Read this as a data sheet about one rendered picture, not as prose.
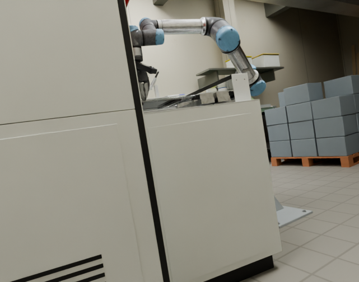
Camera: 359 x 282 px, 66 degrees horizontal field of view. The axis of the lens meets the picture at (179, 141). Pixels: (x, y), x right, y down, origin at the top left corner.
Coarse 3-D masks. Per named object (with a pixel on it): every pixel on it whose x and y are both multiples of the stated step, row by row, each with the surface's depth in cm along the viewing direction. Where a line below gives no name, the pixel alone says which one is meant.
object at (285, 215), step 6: (276, 204) 209; (276, 210) 209; (282, 210) 209; (288, 210) 206; (294, 210) 204; (300, 210) 202; (306, 210) 200; (282, 216) 197; (288, 216) 195; (294, 216) 193; (300, 216) 191; (282, 222) 186; (288, 222) 184
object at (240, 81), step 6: (234, 78) 133; (240, 78) 134; (246, 78) 135; (234, 84) 133; (240, 84) 134; (246, 84) 135; (234, 90) 133; (240, 90) 134; (246, 90) 135; (240, 96) 134; (246, 96) 135
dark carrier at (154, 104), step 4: (168, 100) 141; (172, 100) 144; (144, 104) 142; (148, 104) 145; (152, 104) 147; (156, 104) 150; (160, 104) 153; (164, 104) 156; (144, 108) 161; (148, 108) 164; (152, 108) 168
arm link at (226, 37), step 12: (216, 24) 146; (228, 24) 144; (216, 36) 143; (228, 36) 141; (228, 48) 145; (240, 48) 152; (240, 60) 156; (240, 72) 163; (252, 72) 164; (252, 84) 168; (264, 84) 170
